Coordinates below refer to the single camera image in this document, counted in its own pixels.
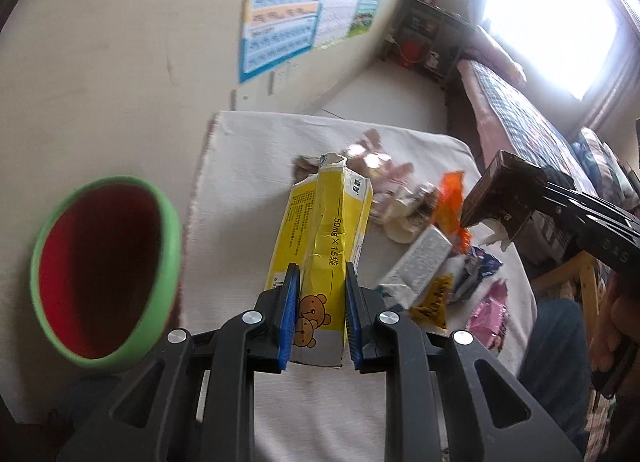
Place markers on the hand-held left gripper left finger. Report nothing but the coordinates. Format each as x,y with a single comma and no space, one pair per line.
291,312

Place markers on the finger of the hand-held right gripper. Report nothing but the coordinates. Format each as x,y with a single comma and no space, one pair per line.
585,207

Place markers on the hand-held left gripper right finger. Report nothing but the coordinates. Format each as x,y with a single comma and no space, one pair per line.
353,322

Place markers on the brown cardboard box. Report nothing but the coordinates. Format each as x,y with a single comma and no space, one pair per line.
495,192

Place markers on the yellow cardboard box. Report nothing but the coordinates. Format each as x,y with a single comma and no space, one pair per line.
325,222

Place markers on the green and red bin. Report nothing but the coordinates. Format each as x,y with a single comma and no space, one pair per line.
100,267

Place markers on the person's right hand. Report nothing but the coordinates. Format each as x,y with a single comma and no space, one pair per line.
612,332

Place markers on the yellow and black wrapper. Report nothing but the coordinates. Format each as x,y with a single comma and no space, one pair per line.
432,302

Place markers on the silver white box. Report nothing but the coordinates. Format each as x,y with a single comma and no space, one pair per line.
420,257

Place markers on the bed with plaid blanket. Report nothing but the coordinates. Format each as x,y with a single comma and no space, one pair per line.
520,126

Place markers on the dark blue wrapper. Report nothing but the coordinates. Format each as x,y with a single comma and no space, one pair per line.
480,267

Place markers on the person's leg in jeans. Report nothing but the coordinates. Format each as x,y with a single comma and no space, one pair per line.
555,367

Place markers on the orange wrapper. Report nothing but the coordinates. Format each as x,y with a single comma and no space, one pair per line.
450,207

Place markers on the pink foil wrapper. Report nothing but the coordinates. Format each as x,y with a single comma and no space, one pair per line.
492,317

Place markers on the grey crumpled wrapper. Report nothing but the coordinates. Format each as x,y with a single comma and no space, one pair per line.
306,166

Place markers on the pink crumpled wrapper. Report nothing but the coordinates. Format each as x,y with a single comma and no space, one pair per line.
380,161

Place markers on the white table cloth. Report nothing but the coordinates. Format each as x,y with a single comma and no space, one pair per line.
250,151

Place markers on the pink rolled pillow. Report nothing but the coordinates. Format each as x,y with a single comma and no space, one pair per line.
500,54

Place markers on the bright window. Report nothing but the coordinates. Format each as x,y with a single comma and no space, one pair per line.
555,11

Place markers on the red container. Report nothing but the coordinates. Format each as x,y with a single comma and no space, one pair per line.
409,54

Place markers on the dark storage shelf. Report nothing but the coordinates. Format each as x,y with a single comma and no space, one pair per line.
425,36

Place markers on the wooden chair frame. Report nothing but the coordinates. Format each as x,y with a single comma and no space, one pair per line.
585,287

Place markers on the white wall switch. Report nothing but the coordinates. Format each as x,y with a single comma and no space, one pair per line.
279,79

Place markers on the blue striped wall chart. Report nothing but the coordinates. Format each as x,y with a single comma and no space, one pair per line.
282,11

